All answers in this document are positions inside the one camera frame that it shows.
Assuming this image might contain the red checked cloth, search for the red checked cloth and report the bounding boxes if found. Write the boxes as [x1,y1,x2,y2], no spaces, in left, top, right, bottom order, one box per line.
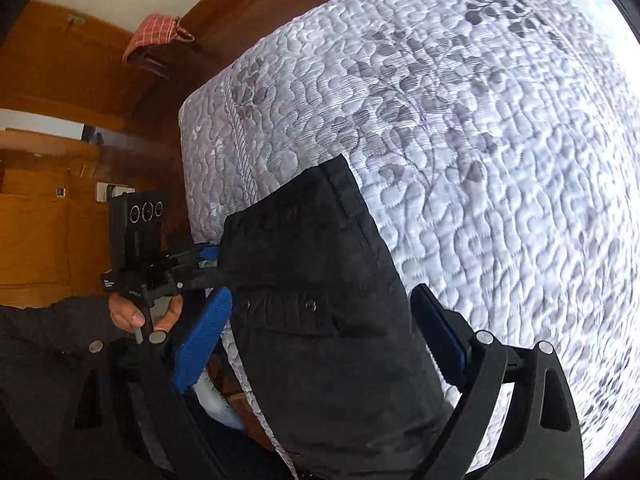
[124,15,195,68]

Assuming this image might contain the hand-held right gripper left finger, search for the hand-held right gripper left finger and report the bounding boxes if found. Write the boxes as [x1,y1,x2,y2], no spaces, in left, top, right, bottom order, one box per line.
[70,287,233,480]

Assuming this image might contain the white wall socket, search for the white wall socket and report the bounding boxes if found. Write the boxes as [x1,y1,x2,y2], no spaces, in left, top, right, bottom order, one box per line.
[96,182,135,202]

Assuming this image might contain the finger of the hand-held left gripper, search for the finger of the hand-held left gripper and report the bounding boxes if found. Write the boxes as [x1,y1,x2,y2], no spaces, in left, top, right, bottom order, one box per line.
[172,244,222,267]
[175,267,227,292]

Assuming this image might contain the person's left forearm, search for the person's left forearm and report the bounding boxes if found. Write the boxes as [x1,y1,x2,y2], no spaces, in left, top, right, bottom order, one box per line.
[0,296,121,411]

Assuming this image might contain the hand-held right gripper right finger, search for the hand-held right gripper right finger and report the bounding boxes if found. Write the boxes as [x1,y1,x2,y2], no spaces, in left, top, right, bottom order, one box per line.
[410,284,586,480]

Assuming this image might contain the person's left hand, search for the person's left hand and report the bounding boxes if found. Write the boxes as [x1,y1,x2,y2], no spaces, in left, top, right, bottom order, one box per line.
[109,292,183,333]

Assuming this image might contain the wooden wardrobe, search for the wooden wardrobe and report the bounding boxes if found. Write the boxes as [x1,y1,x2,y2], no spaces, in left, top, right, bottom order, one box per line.
[0,0,186,308]

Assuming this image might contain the black pants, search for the black pants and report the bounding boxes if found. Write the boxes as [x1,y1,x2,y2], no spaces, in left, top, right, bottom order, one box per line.
[217,154,468,480]

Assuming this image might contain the grey quilted bedspread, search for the grey quilted bedspread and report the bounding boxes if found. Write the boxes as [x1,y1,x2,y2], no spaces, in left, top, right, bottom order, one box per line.
[179,0,640,480]

